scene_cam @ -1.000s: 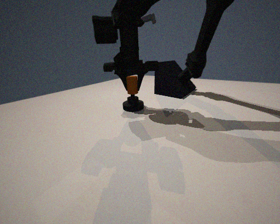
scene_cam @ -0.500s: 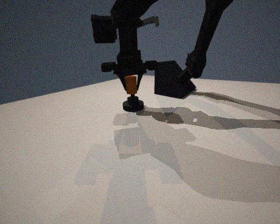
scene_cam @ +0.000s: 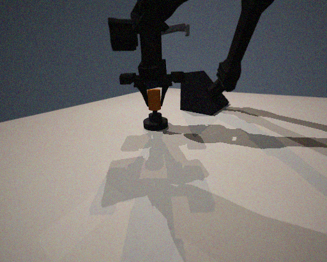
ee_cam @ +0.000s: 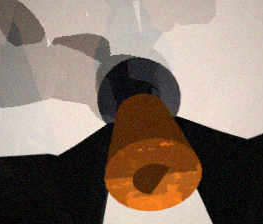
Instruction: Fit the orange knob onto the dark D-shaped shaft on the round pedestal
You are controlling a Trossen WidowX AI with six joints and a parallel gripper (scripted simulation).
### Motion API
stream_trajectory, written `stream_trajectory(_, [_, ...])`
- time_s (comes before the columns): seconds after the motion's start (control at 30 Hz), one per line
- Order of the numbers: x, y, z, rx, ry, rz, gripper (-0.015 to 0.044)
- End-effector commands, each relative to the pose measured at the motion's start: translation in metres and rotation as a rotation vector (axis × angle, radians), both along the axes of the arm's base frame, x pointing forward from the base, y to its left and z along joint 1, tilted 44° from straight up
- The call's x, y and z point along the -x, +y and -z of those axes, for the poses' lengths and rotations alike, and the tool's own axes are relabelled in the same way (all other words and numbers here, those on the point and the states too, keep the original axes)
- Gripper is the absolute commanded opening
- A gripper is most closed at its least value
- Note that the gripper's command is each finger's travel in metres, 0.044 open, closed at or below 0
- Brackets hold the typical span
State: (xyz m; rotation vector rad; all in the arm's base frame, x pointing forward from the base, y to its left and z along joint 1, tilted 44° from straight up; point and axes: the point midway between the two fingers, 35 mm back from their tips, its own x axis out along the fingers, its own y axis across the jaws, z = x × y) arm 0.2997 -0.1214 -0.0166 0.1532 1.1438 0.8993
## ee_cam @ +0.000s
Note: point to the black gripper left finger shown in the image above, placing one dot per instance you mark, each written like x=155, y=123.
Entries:
x=73, y=181

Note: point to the orange knob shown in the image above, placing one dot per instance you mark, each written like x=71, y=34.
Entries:
x=150, y=165

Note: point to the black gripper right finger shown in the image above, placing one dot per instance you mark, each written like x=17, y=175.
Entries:
x=231, y=184

